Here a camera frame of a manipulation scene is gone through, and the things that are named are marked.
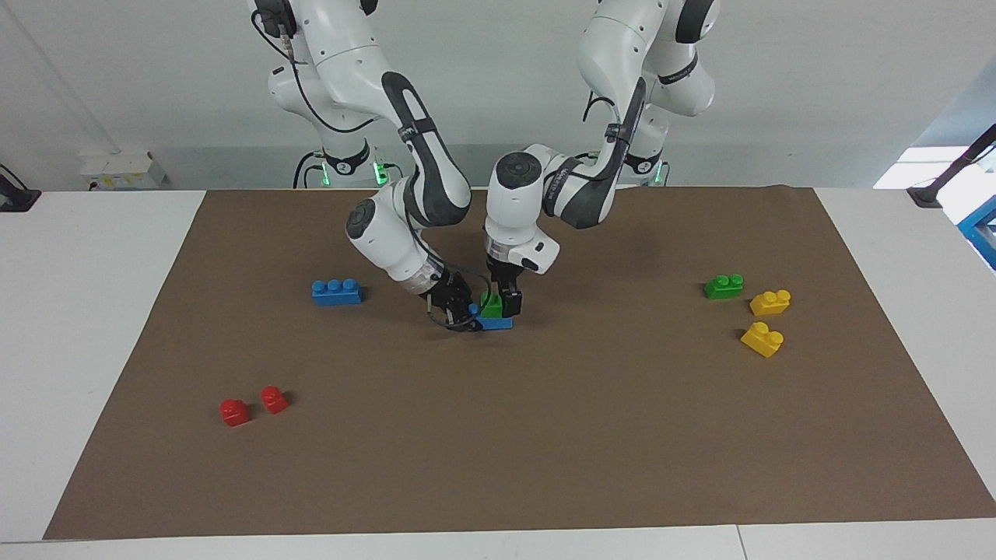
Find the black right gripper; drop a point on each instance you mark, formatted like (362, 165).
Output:
(450, 294)

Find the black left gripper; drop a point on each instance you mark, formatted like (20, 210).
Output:
(506, 276)

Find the green two-stud block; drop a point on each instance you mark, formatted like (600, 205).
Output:
(724, 287)
(492, 305)

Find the blue three-stud block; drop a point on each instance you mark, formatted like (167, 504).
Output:
(498, 323)
(336, 293)

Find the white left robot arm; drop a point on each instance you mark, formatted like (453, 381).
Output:
(513, 210)

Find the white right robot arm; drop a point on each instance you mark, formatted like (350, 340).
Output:
(389, 241)

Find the red one-stud block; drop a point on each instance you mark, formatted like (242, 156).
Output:
(274, 400)
(234, 413)

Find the yellow two-stud block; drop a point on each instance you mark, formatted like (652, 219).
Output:
(770, 302)
(761, 340)

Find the brown table mat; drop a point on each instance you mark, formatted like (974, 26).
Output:
(498, 435)

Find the black camera stand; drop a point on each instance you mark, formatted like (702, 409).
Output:
(930, 192)

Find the blue frame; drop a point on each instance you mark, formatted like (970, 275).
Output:
(982, 233)

